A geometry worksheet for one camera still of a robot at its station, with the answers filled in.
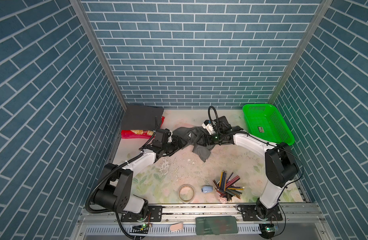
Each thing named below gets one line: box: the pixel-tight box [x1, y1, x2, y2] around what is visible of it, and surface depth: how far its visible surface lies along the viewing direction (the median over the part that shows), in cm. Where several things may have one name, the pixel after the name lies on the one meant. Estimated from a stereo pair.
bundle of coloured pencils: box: [213, 170, 245, 202], surface depth 74 cm
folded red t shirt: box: [120, 116, 165, 139], surface depth 101 cm
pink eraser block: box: [169, 221, 184, 231], surface depth 70 cm
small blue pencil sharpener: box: [201, 186, 213, 194], surface depth 81 cm
